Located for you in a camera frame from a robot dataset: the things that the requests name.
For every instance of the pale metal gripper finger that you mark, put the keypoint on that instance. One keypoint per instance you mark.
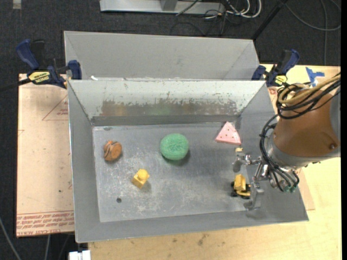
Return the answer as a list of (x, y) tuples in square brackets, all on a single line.
[(257, 196), (245, 160)]

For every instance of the yellow toy vehicle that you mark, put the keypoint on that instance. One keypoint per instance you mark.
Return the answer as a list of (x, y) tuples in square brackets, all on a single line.
[(240, 185)]

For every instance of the pink triangular wedge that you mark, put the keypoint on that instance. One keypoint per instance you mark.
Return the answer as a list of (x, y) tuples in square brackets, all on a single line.
[(229, 135)]

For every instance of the green round scrubber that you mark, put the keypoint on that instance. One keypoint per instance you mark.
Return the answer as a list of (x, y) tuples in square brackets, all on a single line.
[(174, 146)]

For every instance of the grey metal bin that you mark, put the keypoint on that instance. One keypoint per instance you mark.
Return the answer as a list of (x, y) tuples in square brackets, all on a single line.
[(173, 191)]

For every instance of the yellow toy brick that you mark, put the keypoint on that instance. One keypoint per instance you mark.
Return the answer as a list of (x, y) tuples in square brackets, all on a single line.
[(140, 178)]

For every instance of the orange-brown toy burger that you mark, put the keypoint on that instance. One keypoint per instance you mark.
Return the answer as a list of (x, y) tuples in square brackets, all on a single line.
[(112, 150)]

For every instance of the brown cardboard board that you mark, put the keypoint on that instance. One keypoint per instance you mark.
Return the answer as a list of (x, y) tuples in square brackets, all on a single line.
[(43, 156)]

